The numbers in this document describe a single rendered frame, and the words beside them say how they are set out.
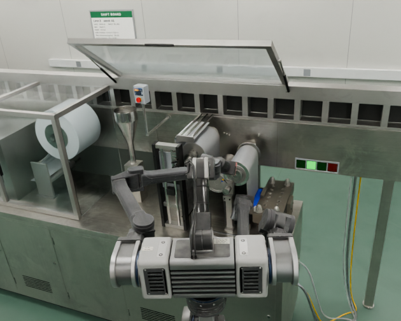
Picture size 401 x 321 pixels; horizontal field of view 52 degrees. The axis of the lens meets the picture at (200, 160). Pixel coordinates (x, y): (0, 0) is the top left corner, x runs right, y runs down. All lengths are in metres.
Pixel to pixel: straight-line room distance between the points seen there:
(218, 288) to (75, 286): 1.87
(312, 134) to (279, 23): 2.44
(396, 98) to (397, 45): 2.34
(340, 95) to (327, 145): 0.30
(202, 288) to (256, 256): 0.20
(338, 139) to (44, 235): 1.94
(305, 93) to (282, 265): 1.26
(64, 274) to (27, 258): 0.32
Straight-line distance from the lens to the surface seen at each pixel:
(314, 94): 2.35
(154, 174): 1.84
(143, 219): 1.51
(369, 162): 2.47
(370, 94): 2.33
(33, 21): 6.26
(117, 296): 2.90
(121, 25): 5.42
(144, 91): 2.30
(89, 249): 2.74
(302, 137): 2.44
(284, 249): 1.34
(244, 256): 1.27
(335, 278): 3.51
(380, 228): 2.89
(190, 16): 4.98
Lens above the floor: 2.35
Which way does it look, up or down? 27 degrees down
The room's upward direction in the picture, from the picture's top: 4 degrees counter-clockwise
